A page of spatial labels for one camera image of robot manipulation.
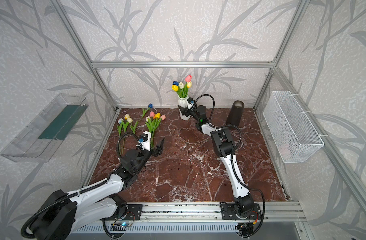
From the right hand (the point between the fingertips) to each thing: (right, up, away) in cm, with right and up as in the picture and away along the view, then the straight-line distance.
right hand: (184, 98), depth 104 cm
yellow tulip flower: (+4, +6, -16) cm, 18 cm away
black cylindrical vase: (+35, -10, -4) cm, 37 cm away
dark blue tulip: (-29, -4, +18) cm, 35 cm away
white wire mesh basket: (+49, -22, -43) cm, 69 cm away
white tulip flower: (0, +5, -16) cm, 17 cm away
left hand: (-11, -22, -26) cm, 36 cm away
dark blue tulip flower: (-3, +6, -20) cm, 21 cm away
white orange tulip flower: (-44, -13, +7) cm, 46 cm away
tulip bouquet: (-24, -17, +3) cm, 29 cm away
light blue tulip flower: (-47, -21, +3) cm, 52 cm away
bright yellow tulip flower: (-4, +3, -22) cm, 22 cm away
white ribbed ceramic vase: (0, -4, -8) cm, 9 cm away
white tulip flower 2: (-41, -16, +6) cm, 44 cm away
